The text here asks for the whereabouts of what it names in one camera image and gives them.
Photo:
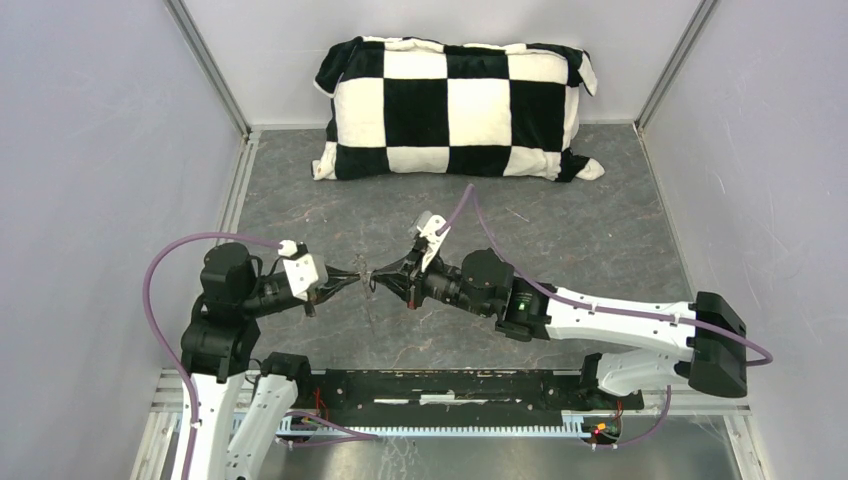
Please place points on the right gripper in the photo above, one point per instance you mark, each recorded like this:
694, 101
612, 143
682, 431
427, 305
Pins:
411, 286

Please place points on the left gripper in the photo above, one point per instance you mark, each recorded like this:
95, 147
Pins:
335, 280

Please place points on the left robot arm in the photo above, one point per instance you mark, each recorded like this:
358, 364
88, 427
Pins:
216, 353

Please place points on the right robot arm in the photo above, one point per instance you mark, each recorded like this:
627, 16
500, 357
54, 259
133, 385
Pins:
697, 344

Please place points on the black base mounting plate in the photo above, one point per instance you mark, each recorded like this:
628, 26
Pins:
454, 398

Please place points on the black and white checkered pillow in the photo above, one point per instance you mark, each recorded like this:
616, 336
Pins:
411, 105

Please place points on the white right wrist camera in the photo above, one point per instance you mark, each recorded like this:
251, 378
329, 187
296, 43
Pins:
427, 240

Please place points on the white slotted cable duct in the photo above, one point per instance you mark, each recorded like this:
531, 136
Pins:
570, 427

